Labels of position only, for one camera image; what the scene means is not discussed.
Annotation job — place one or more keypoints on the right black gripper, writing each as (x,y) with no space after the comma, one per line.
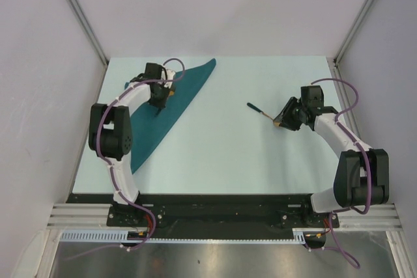
(284,117)

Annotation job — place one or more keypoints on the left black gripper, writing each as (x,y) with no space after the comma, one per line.
(160,103)

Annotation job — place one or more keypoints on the gold fork green handle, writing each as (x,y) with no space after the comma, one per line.
(255,108)

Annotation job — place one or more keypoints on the gold spoon green handle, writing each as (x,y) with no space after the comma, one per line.
(162,100)

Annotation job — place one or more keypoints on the teal cloth napkin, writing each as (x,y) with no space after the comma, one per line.
(149,127)

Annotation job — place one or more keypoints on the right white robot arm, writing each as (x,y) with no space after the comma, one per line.
(362,175)

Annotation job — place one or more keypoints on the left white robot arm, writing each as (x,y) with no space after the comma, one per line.
(110,127)

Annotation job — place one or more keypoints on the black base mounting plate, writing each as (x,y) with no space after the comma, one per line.
(226,216)

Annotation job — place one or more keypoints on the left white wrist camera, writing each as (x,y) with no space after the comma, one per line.
(168,77)

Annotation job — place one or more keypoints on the left aluminium frame post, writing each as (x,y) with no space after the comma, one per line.
(88,30)

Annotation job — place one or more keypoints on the aluminium frame post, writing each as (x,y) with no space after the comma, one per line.
(360,18)
(88,30)

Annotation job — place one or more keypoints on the white slotted cable duct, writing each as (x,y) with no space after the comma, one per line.
(132,237)

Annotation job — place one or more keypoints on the aluminium front rail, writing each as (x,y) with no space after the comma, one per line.
(94,216)

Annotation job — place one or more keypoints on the right aluminium frame post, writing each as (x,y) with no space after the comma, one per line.
(360,18)

